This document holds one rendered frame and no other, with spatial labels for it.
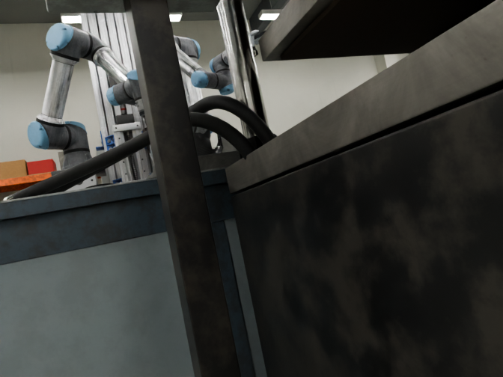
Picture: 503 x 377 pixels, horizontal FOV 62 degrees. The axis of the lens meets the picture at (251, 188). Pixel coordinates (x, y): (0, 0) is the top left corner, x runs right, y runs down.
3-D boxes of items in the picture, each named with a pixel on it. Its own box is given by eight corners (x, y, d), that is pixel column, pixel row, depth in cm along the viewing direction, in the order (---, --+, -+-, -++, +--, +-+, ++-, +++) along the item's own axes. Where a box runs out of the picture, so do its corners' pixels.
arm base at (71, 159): (64, 176, 202) (61, 156, 203) (97, 171, 207) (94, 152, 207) (61, 171, 188) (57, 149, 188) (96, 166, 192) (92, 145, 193)
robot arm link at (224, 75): (210, 95, 202) (206, 73, 203) (228, 96, 210) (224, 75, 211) (221, 89, 197) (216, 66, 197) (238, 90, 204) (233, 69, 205)
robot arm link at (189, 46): (183, 139, 222) (164, 41, 226) (206, 139, 232) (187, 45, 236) (196, 133, 213) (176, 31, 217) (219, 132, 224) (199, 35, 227)
